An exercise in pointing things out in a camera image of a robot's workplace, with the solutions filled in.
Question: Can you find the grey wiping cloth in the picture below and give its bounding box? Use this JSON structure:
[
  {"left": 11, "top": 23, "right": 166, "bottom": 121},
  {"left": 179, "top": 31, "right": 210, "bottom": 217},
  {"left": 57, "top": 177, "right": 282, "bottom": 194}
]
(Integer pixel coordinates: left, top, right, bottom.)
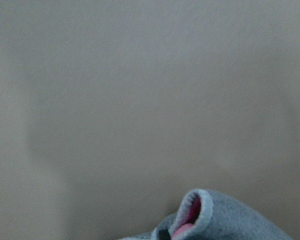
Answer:
[{"left": 130, "top": 189, "right": 291, "bottom": 240}]

